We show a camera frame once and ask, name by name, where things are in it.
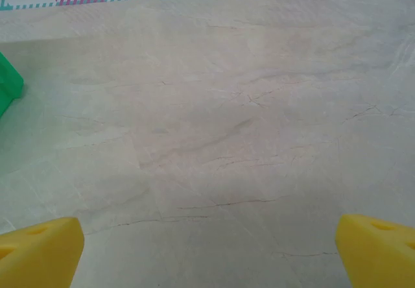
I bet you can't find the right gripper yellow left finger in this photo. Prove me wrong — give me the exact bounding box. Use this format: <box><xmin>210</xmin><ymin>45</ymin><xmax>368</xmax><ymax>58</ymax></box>
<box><xmin>0</xmin><ymin>217</ymin><xmax>86</xmax><ymax>288</ymax></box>

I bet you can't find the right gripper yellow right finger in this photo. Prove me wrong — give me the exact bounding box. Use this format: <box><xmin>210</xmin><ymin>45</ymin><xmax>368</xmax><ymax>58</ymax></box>
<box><xmin>335</xmin><ymin>213</ymin><xmax>415</xmax><ymax>288</ymax></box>

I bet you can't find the green plastic bin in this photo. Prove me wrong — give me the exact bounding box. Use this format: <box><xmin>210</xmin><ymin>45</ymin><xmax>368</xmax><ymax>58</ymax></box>
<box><xmin>0</xmin><ymin>51</ymin><xmax>25</xmax><ymax>120</ymax></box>

